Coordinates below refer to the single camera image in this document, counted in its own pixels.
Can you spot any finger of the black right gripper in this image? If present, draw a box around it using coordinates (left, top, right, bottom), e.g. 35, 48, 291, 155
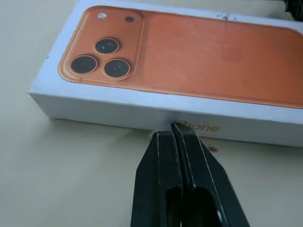
285, 0, 303, 18

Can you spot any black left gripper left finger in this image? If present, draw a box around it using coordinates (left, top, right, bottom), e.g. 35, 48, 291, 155
129, 131, 184, 227

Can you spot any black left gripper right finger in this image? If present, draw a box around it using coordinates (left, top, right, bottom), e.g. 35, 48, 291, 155
170, 121, 251, 227

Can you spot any white box lid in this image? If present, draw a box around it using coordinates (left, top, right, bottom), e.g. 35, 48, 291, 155
30, 4, 303, 148

